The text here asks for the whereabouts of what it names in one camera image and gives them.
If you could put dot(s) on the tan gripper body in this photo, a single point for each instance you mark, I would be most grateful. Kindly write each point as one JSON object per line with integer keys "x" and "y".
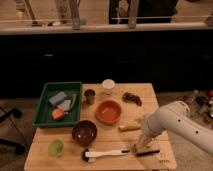
{"x": 143, "y": 141}

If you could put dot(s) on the yellow banana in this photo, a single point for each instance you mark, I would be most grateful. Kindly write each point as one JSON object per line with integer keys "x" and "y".
{"x": 128, "y": 127}

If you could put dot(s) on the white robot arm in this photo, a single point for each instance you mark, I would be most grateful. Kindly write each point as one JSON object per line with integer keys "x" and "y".
{"x": 173, "y": 117}

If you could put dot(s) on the white paper cup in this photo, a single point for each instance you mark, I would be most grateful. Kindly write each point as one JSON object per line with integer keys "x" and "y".
{"x": 108, "y": 86}

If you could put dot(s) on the small metal cup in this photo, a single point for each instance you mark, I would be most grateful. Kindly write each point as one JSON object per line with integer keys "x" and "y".
{"x": 90, "y": 96}

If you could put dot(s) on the green translucent cup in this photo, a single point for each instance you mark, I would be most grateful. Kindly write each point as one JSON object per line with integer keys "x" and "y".
{"x": 56, "y": 148}

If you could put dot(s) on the orange bowl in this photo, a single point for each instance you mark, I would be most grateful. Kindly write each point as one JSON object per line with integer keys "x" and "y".
{"x": 108, "y": 112}

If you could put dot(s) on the dark grape bunch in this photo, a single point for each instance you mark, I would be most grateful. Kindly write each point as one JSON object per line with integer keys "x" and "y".
{"x": 130, "y": 97}

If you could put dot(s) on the dark maroon bowl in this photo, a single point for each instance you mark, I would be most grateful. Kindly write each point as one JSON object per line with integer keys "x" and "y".
{"x": 84, "y": 133}

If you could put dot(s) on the green toy vegetable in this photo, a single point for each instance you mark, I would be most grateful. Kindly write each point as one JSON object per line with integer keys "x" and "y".
{"x": 74, "y": 96}

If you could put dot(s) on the grey cloth piece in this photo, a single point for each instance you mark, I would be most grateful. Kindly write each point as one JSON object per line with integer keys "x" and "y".
{"x": 65, "y": 105}

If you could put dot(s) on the orange toy fruit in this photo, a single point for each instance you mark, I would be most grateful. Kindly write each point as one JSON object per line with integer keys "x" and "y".
{"x": 58, "y": 114}

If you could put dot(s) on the green plastic tray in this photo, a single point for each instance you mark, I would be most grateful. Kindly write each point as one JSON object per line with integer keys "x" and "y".
{"x": 43, "y": 117}

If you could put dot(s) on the blue grey sponge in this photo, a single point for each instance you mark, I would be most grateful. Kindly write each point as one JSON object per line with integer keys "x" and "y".
{"x": 58, "y": 98}

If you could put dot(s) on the white handled dish brush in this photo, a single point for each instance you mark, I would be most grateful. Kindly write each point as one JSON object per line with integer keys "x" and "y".
{"x": 89, "y": 156}

